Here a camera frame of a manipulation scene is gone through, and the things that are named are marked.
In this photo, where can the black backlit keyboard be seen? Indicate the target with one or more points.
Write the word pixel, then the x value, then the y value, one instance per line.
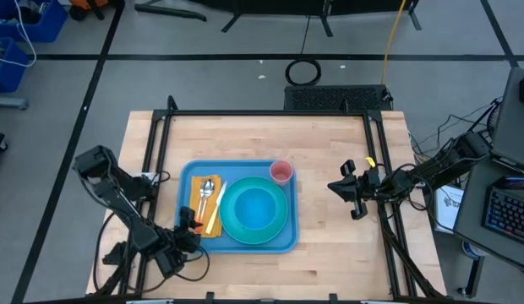
pixel 511 215

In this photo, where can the black partition screen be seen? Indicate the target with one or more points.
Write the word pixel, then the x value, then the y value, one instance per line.
pixel 287 5

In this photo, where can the black perforated computer case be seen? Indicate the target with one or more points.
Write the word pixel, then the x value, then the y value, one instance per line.
pixel 329 98

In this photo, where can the orange and black bag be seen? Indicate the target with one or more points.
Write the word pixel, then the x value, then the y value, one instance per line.
pixel 88 3

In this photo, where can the grey metal rack foot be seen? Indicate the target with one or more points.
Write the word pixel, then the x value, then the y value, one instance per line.
pixel 8 103

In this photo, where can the dark glossy tablet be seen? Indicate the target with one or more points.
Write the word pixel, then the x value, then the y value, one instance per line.
pixel 515 182

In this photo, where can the blue plastic bowl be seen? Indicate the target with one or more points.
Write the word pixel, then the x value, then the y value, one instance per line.
pixel 254 210

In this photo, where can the white and blue roll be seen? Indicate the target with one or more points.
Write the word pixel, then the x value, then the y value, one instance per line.
pixel 471 250

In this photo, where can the grey desk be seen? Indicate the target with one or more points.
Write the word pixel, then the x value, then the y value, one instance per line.
pixel 473 198
pixel 513 126

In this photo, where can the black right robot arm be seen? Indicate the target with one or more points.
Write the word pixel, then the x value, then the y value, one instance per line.
pixel 435 171

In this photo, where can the teal plastic plate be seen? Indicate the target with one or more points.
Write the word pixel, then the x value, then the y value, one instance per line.
pixel 254 237

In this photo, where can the blue plastic tray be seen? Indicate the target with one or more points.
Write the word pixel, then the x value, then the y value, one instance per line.
pixel 287 236

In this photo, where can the white printed box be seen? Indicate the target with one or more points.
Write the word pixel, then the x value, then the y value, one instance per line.
pixel 450 211

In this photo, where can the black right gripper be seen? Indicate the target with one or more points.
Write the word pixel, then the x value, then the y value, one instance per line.
pixel 363 186

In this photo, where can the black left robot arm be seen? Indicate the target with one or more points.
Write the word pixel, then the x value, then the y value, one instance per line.
pixel 118 198

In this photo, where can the pink plastic cup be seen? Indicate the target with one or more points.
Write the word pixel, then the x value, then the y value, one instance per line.
pixel 282 172

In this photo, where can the yellow cloth napkin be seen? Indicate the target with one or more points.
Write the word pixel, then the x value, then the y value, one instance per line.
pixel 194 190

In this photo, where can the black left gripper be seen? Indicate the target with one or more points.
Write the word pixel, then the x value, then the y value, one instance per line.
pixel 177 245

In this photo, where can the black bracket block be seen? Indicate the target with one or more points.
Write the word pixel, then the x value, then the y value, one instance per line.
pixel 114 255

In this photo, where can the blue storage bin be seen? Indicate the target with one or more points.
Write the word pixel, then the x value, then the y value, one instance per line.
pixel 55 25
pixel 10 78

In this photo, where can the black aluminium rig frame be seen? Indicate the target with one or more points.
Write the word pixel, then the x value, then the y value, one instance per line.
pixel 266 112

